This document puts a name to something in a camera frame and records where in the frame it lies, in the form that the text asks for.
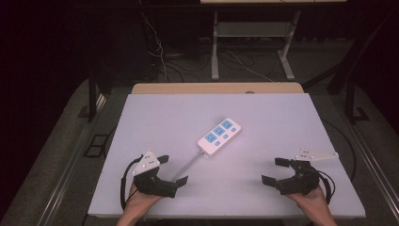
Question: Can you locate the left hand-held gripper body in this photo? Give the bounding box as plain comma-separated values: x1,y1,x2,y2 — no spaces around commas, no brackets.
131,150,179,199

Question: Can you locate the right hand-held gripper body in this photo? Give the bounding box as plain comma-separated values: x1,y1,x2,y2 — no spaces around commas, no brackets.
276,148,340,196

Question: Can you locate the person's right hand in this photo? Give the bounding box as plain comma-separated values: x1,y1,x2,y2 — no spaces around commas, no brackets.
285,186,331,218

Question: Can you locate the person's left hand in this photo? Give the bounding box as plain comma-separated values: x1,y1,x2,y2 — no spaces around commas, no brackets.
125,183,165,216

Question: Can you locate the white power strip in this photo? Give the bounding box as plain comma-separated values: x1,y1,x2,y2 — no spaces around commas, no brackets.
197,117,243,159

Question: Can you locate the white table board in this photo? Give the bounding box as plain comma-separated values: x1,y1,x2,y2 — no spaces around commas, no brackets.
88,92,367,220

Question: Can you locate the wooden table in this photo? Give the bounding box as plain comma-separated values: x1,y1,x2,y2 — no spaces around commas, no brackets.
131,82,305,95

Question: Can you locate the black metal stand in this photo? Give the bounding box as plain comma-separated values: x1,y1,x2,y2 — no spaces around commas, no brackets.
343,76,372,124

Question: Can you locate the grey power strip cable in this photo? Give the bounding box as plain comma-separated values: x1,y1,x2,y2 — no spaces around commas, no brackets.
171,150,205,184

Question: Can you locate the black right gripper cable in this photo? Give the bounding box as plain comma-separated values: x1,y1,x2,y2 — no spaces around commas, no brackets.
315,169,336,205

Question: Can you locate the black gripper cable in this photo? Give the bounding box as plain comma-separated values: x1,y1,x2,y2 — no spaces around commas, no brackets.
315,169,336,205
120,155,143,212

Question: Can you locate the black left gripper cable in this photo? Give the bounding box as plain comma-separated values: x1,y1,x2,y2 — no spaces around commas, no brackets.
120,155,143,212

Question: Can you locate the black floor cable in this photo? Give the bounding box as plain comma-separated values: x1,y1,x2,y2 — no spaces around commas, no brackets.
322,119,358,184

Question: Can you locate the black floor bracket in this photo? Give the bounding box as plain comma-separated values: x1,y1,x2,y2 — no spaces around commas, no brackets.
83,134,110,159

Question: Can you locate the aluminium floor rail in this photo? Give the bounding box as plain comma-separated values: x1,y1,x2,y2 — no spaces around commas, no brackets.
343,117,399,216
37,93,108,226

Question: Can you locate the thin white floor cable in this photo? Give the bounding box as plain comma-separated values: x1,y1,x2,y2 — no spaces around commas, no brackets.
225,50,275,84

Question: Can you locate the hanging white cable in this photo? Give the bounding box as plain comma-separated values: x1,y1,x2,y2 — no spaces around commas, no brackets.
140,11,169,83

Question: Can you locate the grey metal desk frame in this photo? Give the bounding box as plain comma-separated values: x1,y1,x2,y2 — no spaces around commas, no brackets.
210,8,303,82

